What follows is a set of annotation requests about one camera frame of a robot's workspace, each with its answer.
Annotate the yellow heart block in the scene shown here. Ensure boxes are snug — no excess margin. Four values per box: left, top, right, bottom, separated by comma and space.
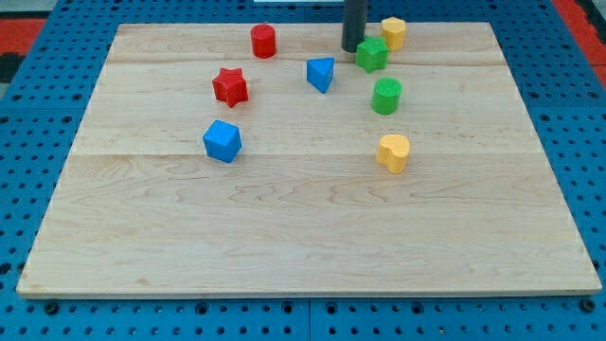
375, 135, 410, 174

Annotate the blue cube block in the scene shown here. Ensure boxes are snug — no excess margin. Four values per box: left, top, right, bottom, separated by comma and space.
203, 120, 241, 163

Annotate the wooden board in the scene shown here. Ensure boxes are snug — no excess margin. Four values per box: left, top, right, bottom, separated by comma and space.
17, 22, 601, 299

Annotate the blue triangle block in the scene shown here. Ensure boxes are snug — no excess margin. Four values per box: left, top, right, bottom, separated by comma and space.
306, 57, 335, 93

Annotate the green cylinder block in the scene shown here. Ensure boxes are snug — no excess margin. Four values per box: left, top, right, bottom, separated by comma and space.
371, 78, 402, 115

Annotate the red star block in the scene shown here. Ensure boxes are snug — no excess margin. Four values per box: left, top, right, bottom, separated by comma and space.
212, 67, 248, 107

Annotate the green star block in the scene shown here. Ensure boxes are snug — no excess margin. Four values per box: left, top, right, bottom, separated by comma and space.
355, 36, 389, 73

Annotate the red cylinder block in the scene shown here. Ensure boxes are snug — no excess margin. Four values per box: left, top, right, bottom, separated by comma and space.
250, 24, 276, 59

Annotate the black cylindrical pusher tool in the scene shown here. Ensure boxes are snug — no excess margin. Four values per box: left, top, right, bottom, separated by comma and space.
341, 0, 368, 53

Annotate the yellow hexagon block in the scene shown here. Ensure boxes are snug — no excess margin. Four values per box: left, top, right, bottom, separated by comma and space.
382, 17, 406, 51

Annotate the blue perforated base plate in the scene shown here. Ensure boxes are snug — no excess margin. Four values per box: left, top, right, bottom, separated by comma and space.
1, 0, 605, 340

